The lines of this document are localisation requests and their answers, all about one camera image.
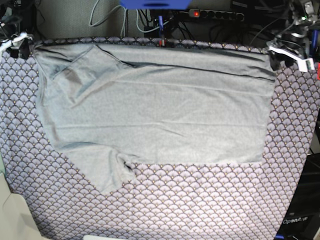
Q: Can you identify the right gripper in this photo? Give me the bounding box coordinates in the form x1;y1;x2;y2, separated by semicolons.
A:
0;32;34;60

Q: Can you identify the black power strip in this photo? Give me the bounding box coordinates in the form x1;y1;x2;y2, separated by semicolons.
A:
186;9;245;22

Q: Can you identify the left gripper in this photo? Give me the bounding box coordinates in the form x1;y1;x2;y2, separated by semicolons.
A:
266;38;309;71

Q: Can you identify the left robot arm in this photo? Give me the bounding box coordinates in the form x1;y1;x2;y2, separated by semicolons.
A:
267;0;320;73

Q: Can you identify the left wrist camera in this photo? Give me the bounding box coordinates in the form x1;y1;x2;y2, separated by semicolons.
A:
297;57;315;73

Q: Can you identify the blue clamp right edge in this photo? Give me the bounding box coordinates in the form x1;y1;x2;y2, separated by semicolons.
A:
306;29;320;62

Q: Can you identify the black OpenArm box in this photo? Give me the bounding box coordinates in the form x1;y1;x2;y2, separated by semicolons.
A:
274;153;320;240

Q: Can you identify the grey cable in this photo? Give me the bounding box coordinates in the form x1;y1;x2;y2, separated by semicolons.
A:
88;0;131;38

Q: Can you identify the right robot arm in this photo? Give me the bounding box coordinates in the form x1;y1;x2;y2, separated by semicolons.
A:
0;0;37;60

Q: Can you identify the light grey T-shirt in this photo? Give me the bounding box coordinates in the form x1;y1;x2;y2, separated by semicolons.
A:
33;44;276;194

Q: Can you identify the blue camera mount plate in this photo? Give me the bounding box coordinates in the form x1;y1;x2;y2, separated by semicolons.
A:
119;0;191;10

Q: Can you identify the blue orange centre clamp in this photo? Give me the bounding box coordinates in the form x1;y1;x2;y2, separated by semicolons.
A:
157;15;167;48

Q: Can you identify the patterned purple tablecloth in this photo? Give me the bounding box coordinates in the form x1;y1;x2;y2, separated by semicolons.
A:
0;38;320;240

